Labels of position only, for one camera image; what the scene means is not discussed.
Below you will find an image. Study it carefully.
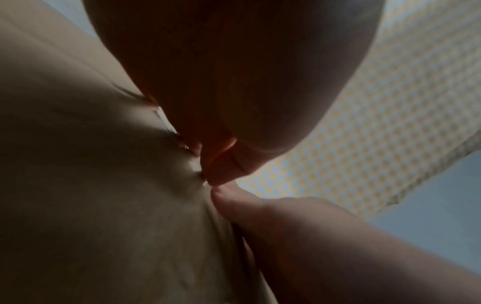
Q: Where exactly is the person's right hand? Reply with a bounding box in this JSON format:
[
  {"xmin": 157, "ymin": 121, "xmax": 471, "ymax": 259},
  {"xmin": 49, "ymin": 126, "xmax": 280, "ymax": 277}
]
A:
[{"xmin": 210, "ymin": 181, "xmax": 481, "ymax": 304}]

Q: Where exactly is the person's left hand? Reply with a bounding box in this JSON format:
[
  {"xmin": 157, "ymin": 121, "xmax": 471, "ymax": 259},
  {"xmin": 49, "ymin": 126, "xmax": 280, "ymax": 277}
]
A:
[{"xmin": 82, "ymin": 0, "xmax": 386, "ymax": 186}]

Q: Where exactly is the cardboard box with white label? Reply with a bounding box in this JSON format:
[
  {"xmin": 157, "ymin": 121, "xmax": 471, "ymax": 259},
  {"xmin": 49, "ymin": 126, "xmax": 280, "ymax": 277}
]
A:
[{"xmin": 0, "ymin": 0, "xmax": 279, "ymax": 304}]

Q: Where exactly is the yellow white checked cloth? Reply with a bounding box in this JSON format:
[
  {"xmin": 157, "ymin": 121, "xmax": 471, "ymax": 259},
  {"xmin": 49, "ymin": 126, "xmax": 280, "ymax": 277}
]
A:
[{"xmin": 239, "ymin": 0, "xmax": 481, "ymax": 217}]

